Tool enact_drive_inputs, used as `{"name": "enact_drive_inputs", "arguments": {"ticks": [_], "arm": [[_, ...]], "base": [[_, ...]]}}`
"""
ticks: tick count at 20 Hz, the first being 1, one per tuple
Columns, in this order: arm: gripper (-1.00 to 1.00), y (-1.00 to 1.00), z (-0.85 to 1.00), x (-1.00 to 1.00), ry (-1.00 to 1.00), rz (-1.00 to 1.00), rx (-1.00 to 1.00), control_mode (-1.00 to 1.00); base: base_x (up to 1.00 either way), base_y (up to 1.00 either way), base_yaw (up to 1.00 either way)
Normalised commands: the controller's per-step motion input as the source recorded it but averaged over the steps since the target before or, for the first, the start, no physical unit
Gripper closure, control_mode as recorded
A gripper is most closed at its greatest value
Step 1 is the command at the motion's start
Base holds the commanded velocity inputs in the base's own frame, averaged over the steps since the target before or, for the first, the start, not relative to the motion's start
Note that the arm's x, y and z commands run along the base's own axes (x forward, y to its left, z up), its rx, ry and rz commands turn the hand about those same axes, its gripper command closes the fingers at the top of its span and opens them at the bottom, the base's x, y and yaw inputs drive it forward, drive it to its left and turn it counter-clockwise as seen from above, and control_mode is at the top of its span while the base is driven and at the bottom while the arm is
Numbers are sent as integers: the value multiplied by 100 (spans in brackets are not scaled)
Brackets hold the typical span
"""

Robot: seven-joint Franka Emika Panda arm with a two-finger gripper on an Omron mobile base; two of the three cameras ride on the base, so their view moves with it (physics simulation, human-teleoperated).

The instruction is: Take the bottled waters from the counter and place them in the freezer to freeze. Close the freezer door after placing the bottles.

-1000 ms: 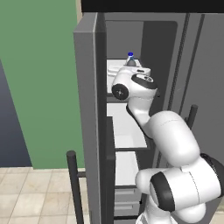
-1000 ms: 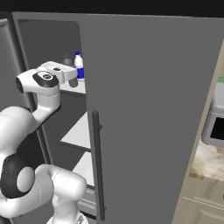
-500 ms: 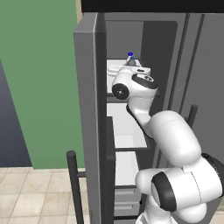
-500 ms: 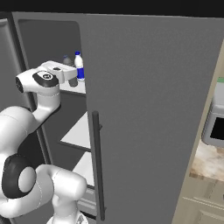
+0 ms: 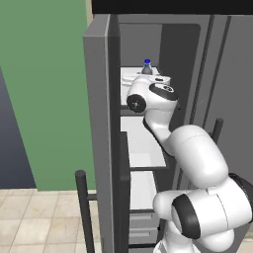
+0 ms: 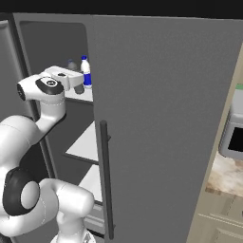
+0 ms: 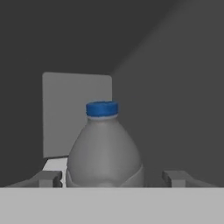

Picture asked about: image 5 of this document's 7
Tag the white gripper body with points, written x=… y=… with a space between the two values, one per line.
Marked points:
x=128 y=81

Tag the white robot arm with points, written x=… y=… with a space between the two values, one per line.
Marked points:
x=194 y=158

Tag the grey fridge freezer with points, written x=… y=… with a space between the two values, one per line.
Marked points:
x=178 y=49

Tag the grey freezer door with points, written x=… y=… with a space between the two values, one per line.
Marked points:
x=97 y=131

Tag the grey fridge door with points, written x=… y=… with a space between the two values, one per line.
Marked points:
x=235 y=82

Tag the grey freezer drawer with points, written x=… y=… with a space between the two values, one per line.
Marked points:
x=141 y=220
x=142 y=235

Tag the clear water bottle blue cap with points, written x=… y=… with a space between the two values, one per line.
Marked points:
x=147 y=68

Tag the black cupboard above fridge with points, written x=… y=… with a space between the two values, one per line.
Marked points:
x=171 y=6

